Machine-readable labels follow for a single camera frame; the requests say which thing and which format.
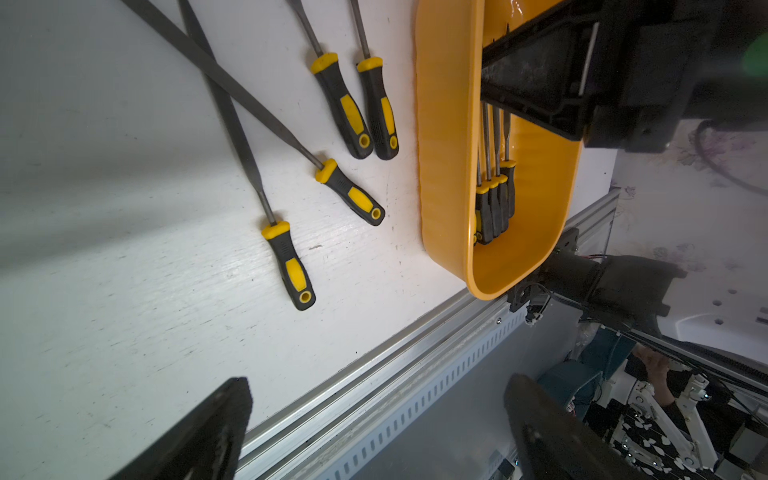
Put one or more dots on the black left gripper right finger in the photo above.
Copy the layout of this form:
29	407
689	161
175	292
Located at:
551	444

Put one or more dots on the file tool moved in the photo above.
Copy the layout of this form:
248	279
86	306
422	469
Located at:
482	202
492	191
508	166
478	235
502	190

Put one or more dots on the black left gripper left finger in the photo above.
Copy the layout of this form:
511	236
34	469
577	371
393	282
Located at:
205	444

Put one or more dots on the diagonal file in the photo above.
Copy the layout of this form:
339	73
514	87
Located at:
193	44

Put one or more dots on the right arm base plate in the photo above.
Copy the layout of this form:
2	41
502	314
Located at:
621	292

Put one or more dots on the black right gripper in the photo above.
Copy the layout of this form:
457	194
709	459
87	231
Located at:
624	74

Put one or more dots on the yellow plastic storage box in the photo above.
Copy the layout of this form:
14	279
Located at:
449	37

